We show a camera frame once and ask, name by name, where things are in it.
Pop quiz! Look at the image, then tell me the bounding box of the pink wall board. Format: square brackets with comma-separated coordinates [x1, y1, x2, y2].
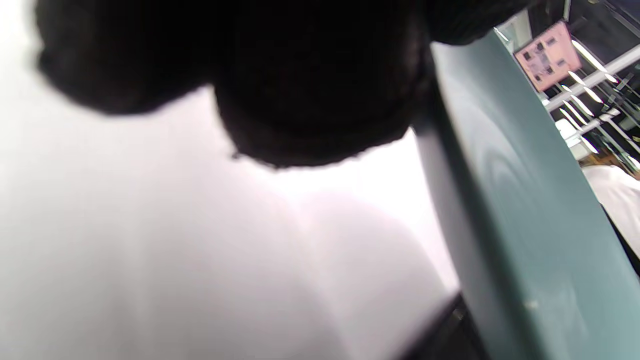
[514, 21, 583, 93]

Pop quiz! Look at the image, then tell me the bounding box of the person's left hand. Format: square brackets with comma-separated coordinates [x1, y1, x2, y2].
[35, 0, 531, 168]

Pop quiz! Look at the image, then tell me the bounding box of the teal round plate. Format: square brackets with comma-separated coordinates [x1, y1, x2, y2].
[412, 30, 640, 360]

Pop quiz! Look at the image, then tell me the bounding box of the black baking tray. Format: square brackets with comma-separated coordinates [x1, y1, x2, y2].
[400, 292, 488, 360]

